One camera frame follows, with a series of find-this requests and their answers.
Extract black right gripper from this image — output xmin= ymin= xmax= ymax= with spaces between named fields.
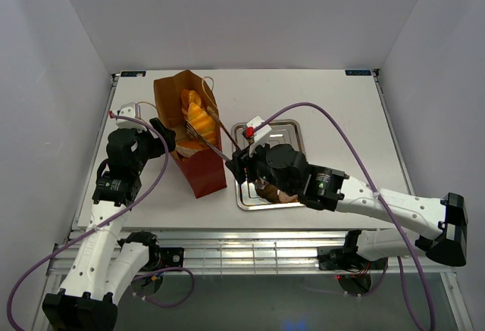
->
xmin=224 ymin=137 xmax=296 ymax=198

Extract steel serving tongs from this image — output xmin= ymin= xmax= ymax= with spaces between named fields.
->
xmin=186 ymin=103 xmax=235 ymax=161

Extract brown red paper bag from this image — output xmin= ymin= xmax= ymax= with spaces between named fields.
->
xmin=153 ymin=70 xmax=227 ymax=198

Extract striped orange croissant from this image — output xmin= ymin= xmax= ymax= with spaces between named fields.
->
xmin=187 ymin=104 xmax=217 ymax=145

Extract long twisted glazed bread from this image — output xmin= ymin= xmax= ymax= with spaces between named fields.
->
xmin=180 ymin=89 xmax=203 ymax=117

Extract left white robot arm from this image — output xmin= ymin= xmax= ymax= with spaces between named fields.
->
xmin=42 ymin=117 xmax=176 ymax=330

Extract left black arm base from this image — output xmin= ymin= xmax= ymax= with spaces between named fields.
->
xmin=145 ymin=246 xmax=185 ymax=271

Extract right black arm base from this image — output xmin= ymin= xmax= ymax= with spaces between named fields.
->
xmin=317 ymin=247 xmax=387 ymax=273

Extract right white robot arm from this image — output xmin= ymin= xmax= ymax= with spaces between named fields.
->
xmin=226 ymin=144 xmax=468 ymax=268

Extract dark chocolate croissant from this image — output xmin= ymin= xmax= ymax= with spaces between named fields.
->
xmin=255 ymin=184 xmax=280 ymax=204

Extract sugar coated pink donut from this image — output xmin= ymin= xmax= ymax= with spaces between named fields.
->
xmin=277 ymin=190 xmax=299 ymax=204

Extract steel rectangular tray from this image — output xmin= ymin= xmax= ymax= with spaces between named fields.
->
xmin=231 ymin=119 xmax=305 ymax=211

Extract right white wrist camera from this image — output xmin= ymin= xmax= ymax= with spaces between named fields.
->
xmin=242 ymin=116 xmax=271 ymax=156

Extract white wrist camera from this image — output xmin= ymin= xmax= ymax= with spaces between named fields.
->
xmin=242 ymin=116 xmax=271 ymax=156
xmin=108 ymin=102 xmax=141 ymax=120

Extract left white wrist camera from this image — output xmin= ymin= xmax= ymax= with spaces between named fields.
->
xmin=108 ymin=102 xmax=141 ymax=120

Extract aluminium frame rail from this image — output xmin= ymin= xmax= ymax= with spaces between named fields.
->
xmin=47 ymin=228 xmax=455 ymax=276

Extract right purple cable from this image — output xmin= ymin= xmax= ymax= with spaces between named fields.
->
xmin=255 ymin=101 xmax=436 ymax=331

